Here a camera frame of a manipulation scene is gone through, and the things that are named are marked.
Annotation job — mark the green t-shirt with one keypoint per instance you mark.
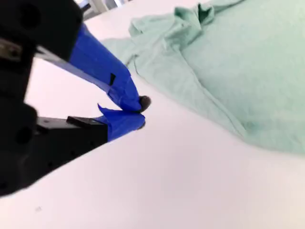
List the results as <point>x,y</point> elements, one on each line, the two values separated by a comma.
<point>238,71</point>

